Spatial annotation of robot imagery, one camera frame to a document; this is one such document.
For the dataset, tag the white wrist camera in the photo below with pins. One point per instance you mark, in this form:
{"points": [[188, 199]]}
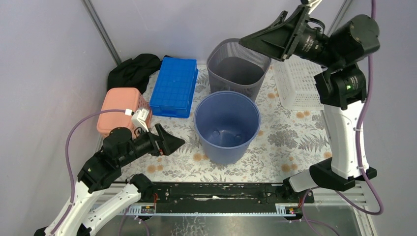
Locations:
{"points": [[139, 118], [311, 4]]}

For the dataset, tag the grey waste bin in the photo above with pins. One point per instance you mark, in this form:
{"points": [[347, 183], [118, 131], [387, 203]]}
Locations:
{"points": [[233, 67]]}

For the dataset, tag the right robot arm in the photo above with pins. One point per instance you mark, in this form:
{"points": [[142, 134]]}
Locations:
{"points": [[341, 86]]}

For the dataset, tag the white plastic basket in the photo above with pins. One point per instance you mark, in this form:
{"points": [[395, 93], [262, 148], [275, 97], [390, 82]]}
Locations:
{"points": [[295, 83]]}

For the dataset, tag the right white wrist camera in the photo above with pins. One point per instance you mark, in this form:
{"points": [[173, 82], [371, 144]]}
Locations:
{"points": [[311, 4]]}

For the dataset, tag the floral table mat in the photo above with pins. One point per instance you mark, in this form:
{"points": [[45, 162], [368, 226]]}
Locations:
{"points": [[287, 143]]}

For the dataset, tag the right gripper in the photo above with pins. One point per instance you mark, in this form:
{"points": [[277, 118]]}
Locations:
{"points": [[277, 40]]}

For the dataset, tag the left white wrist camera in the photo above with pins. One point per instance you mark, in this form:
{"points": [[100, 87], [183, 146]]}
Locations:
{"points": [[139, 118]]}

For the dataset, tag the black cloth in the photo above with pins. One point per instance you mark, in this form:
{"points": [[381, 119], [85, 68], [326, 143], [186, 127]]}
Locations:
{"points": [[134, 73]]}

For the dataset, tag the blue bucket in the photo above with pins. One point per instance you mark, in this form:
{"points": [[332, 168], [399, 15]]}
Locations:
{"points": [[226, 123]]}

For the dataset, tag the pink plastic basket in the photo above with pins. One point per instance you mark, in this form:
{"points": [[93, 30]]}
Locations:
{"points": [[120, 99]]}

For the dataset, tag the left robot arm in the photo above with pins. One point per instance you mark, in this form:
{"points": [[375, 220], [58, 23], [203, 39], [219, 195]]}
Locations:
{"points": [[100, 171]]}

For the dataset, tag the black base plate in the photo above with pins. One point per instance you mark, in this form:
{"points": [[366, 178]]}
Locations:
{"points": [[220, 198]]}

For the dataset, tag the blue divided plastic tray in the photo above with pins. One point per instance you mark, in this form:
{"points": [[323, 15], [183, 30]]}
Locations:
{"points": [[174, 88]]}

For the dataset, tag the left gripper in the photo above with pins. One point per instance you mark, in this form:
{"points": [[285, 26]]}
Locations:
{"points": [[156, 142]]}

